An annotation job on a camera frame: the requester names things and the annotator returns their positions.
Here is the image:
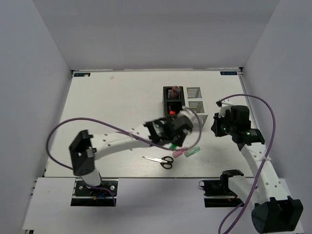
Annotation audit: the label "clear tube of crayons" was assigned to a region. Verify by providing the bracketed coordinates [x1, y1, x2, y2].
[170, 86, 181, 99]

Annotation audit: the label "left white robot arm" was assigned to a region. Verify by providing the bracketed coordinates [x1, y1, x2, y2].
[69, 111, 195, 195]

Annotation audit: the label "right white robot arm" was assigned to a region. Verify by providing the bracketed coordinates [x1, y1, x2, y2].
[211, 103, 303, 234]

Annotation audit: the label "pink translucent small case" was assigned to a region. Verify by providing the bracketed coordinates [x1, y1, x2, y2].
[172, 147, 188, 158]

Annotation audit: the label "green translucent small case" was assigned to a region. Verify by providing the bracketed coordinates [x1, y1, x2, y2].
[184, 146, 200, 157]

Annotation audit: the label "black slotted pen holder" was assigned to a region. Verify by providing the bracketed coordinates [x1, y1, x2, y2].
[162, 86, 185, 117]

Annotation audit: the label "white slotted pen holder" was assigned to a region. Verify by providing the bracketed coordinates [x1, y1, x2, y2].
[184, 87, 208, 128]

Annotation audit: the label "right blue corner label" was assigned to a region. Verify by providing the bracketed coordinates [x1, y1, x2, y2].
[220, 71, 237, 76]

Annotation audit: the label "blue corner label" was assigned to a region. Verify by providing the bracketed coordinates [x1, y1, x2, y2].
[220, 71, 237, 76]
[74, 73, 91, 77]

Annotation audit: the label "left blue corner label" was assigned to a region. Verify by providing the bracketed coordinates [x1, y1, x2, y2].
[74, 73, 91, 77]

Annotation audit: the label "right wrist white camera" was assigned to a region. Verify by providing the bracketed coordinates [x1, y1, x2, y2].
[216, 99, 233, 118]

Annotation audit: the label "black handled scissors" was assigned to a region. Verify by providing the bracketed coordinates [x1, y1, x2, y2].
[142, 156, 174, 169]

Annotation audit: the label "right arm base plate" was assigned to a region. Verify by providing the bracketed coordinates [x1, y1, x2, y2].
[198, 180, 242, 208]

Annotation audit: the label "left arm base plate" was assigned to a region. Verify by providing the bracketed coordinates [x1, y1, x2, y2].
[70, 180, 118, 207]

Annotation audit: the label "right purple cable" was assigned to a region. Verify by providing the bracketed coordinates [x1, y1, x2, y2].
[218, 94, 276, 234]

